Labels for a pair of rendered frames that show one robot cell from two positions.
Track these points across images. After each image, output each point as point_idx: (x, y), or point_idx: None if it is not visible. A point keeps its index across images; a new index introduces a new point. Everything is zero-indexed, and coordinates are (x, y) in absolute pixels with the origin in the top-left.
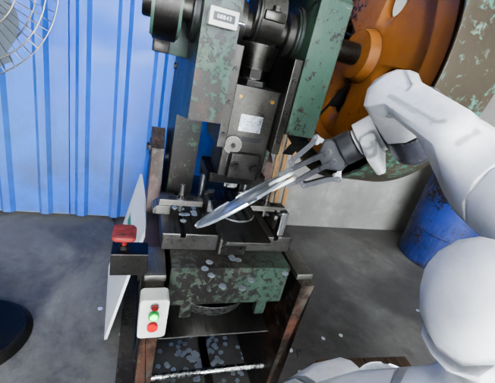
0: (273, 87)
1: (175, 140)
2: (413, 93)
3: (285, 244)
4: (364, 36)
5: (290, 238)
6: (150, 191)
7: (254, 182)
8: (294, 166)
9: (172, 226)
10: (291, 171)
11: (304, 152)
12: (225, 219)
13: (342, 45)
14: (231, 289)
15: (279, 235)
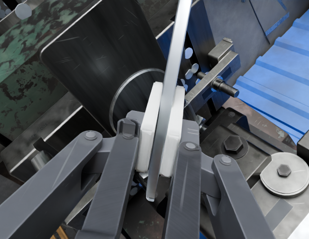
0: None
1: (292, 152)
2: None
3: (13, 154)
4: None
5: (11, 168)
6: (232, 98)
7: (162, 181)
8: (197, 163)
9: (195, 27)
10: (183, 143)
11: (250, 234)
12: (151, 63)
13: None
14: (44, 16)
15: (35, 155)
